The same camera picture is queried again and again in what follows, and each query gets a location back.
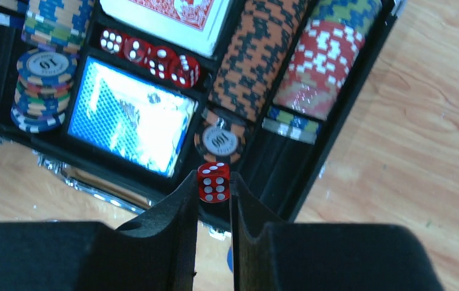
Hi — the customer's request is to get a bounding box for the red dice row in case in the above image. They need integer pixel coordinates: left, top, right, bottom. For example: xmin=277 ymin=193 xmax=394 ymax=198
xmin=99 ymin=28 xmax=201 ymax=88

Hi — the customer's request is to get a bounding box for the red green chip row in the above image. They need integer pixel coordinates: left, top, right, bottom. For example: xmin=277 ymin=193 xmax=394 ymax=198
xmin=273 ymin=0 xmax=382 ymax=120

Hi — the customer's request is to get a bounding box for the red playing card deck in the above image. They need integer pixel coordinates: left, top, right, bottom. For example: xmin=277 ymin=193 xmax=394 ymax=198
xmin=100 ymin=0 xmax=232 ymax=58

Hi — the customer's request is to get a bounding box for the red die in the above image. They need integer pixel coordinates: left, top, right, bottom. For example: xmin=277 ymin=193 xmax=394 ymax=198
xmin=197 ymin=161 xmax=230 ymax=204

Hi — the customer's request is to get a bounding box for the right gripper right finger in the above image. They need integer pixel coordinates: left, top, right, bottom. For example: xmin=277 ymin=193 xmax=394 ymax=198
xmin=230 ymin=173 xmax=443 ymax=290

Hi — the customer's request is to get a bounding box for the orange black loose chip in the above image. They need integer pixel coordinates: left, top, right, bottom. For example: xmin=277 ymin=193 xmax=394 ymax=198
xmin=194 ymin=107 xmax=249 ymax=164

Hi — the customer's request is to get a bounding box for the blue card deck box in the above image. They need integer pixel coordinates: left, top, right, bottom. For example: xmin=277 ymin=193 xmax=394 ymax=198
xmin=67 ymin=56 xmax=198 ymax=177

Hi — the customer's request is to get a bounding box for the black poker set case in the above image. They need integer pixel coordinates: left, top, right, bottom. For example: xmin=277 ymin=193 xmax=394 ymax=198
xmin=0 ymin=1 xmax=406 ymax=221

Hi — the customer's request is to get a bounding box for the blue small blind button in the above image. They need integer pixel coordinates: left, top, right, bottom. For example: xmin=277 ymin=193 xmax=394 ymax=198
xmin=226 ymin=246 xmax=233 ymax=273

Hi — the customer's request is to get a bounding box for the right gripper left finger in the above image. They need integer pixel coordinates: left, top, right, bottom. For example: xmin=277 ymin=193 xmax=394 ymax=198
xmin=0 ymin=172 xmax=199 ymax=290

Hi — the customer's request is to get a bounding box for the orange black chip row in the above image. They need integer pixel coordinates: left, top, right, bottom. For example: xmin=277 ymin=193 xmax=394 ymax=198
xmin=209 ymin=1 xmax=309 ymax=121

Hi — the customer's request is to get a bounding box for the blue purple chip row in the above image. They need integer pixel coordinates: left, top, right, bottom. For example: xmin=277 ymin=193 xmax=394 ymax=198
xmin=9 ymin=0 xmax=95 ymax=133

